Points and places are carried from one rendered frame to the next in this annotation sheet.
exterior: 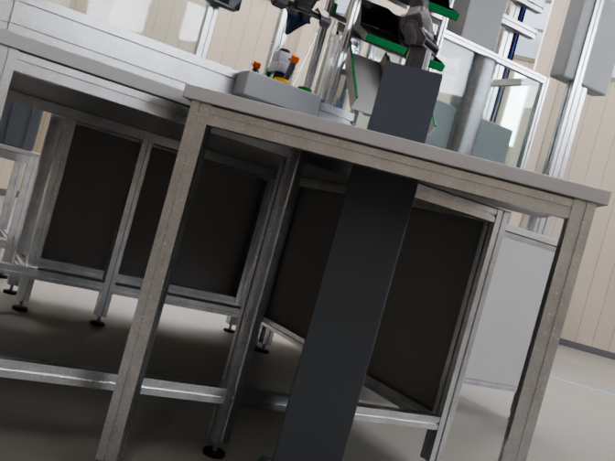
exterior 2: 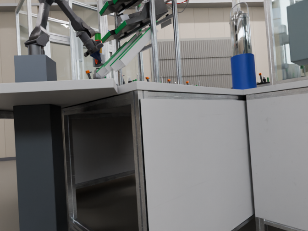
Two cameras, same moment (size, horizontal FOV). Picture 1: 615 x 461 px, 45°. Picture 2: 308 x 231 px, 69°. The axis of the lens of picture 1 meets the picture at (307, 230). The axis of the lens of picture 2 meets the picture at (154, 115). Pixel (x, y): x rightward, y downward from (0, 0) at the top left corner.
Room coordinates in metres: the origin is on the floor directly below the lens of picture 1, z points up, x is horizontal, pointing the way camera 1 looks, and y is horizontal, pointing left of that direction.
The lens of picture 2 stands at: (2.14, -1.32, 0.72)
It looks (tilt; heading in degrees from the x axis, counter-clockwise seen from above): 1 degrees up; 78
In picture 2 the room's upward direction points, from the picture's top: 4 degrees counter-clockwise
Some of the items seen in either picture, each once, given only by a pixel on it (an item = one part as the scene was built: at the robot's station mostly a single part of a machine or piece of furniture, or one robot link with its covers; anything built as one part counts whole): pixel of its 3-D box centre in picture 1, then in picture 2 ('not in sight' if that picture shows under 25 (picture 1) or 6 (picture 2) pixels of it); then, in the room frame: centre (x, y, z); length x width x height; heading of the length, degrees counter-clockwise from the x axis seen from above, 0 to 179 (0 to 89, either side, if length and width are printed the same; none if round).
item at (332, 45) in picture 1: (338, 60); (239, 30); (3.10, 0.06, 1.32); 0.14 x 0.14 x 0.38
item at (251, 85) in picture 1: (277, 94); not in sight; (1.88, 0.16, 0.93); 0.21 x 0.07 x 0.06; 119
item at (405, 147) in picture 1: (391, 161); (49, 102); (1.88, -0.16, 0.84); 0.90 x 0.70 x 0.03; 83
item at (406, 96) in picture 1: (403, 113); (37, 79); (1.83, -0.15, 0.96); 0.14 x 0.14 x 0.20; 83
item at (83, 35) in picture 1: (198, 78); not in sight; (1.84, 0.36, 0.91); 0.89 x 0.06 x 0.11; 119
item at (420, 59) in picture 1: (416, 62); (36, 52); (1.83, -0.15, 1.09); 0.07 x 0.07 x 0.06; 83
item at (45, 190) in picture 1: (264, 254); not in sight; (3.63, 0.17, 0.43); 2.20 x 0.38 x 0.86; 119
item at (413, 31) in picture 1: (421, 37); (35, 41); (1.83, -0.15, 1.15); 0.09 x 0.07 x 0.06; 146
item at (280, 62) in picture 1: (280, 61); (99, 73); (2.12, 0.20, 1.06); 0.08 x 0.04 x 0.07; 30
